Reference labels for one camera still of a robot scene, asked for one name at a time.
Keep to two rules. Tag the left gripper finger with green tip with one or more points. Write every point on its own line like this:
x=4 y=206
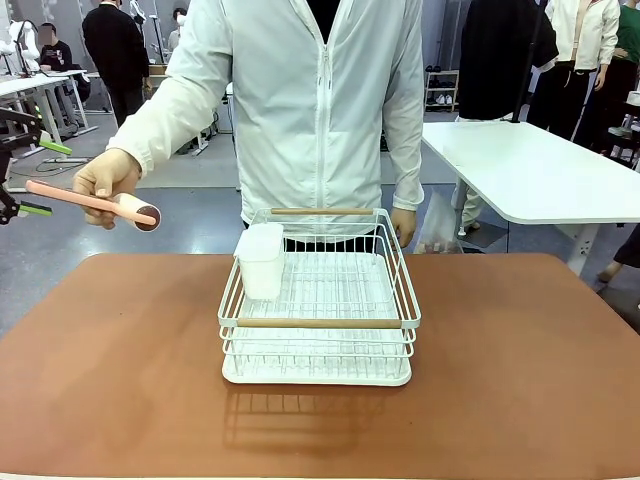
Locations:
x=35 y=210
x=52 y=146

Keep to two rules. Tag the pink lint roller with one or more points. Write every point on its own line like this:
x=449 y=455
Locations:
x=90 y=201

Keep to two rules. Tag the person right forearm white sleeve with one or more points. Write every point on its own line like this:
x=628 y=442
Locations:
x=160 y=120

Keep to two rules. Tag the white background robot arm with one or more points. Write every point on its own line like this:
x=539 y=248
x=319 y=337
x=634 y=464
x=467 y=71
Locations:
x=25 y=42

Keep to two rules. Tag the person left forearm white sleeve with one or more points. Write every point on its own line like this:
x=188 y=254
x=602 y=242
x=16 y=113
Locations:
x=409 y=165

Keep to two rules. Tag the person right hand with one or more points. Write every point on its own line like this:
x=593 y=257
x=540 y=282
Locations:
x=107 y=172

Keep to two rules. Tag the person left hand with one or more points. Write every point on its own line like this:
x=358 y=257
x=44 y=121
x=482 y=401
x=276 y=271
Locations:
x=404 y=227

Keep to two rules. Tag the white background desk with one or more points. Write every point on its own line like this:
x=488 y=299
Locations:
x=35 y=82

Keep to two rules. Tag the seated person dark sweater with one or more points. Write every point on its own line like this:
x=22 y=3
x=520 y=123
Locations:
x=55 y=52

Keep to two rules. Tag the standing person in black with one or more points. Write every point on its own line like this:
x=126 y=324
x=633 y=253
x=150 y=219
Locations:
x=115 y=50

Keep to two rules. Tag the person with white mask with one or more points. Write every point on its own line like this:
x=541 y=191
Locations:
x=176 y=30

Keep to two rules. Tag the white plastic cutlery holder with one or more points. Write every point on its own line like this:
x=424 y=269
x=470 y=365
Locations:
x=260 y=265

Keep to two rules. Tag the person torso white zip jacket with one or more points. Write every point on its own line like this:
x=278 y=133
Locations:
x=310 y=125

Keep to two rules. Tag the white drip tray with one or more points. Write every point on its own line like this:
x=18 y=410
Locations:
x=315 y=376

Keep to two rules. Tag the wooden shoe rack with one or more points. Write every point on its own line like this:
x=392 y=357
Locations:
x=442 y=90

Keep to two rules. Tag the clear plastic bag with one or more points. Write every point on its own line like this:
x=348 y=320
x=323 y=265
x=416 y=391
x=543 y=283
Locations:
x=440 y=225

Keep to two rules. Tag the large white table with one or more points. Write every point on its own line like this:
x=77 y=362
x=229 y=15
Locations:
x=530 y=170

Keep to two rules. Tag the black pole stand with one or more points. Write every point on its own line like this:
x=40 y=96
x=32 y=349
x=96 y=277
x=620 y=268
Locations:
x=527 y=60

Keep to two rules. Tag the person in cream jacket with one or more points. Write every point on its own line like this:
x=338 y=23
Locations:
x=585 y=45

